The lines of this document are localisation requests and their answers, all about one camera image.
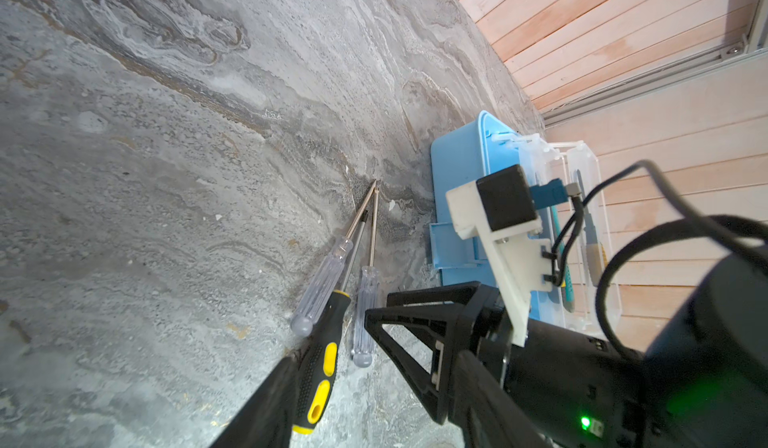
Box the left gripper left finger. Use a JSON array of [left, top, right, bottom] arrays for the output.
[[211, 354, 299, 448]]

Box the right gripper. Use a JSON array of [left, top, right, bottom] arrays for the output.
[[364, 281, 660, 447]]

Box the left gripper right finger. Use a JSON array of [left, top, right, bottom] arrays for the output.
[[449, 366, 546, 447]]

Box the black yellow screwdriver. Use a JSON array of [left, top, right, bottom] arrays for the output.
[[292, 210, 368, 434]]

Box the teal utility knife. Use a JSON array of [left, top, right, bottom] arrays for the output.
[[550, 207, 575, 313]]

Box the black yellow utility knife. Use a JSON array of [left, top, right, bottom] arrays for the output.
[[583, 200, 607, 287]]

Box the blue plastic tool box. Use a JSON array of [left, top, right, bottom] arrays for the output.
[[428, 110, 624, 338]]

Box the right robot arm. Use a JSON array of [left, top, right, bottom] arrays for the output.
[[365, 256, 767, 447]]

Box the clear handled screwdriver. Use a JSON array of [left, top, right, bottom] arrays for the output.
[[290, 180, 378, 338], [351, 188, 380, 368]]

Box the right camera black cable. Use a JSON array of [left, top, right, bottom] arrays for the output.
[[550, 159, 768, 359]]

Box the horizontal aluminium wall rail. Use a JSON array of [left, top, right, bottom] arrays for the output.
[[510, 0, 761, 113]]

